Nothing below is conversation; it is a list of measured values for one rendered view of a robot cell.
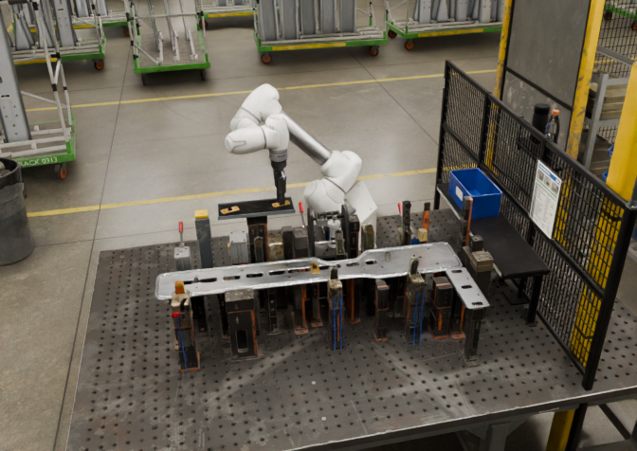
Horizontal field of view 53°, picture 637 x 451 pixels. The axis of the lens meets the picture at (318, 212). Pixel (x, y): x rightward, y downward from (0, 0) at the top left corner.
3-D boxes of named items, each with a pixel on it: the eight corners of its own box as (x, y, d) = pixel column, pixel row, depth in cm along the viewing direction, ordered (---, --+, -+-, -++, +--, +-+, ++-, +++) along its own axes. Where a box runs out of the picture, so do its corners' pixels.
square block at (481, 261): (469, 325, 297) (477, 261, 279) (463, 315, 304) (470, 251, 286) (485, 323, 298) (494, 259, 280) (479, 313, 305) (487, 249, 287)
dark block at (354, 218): (349, 293, 320) (350, 221, 300) (346, 285, 326) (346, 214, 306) (358, 292, 321) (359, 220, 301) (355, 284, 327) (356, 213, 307)
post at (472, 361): (467, 367, 273) (474, 314, 259) (458, 350, 282) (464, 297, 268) (482, 365, 273) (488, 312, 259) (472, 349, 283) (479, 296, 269)
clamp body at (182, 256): (180, 322, 303) (171, 259, 286) (181, 308, 313) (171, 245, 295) (201, 319, 305) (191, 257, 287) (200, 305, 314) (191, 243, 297)
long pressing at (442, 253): (154, 304, 268) (153, 301, 268) (156, 275, 288) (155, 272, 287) (464, 269, 287) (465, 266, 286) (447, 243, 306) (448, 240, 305)
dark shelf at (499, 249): (502, 280, 277) (502, 275, 275) (435, 188, 354) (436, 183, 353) (550, 275, 280) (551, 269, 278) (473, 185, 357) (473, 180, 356)
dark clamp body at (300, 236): (294, 306, 313) (291, 240, 294) (291, 290, 324) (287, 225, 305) (316, 303, 314) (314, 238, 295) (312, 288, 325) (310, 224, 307)
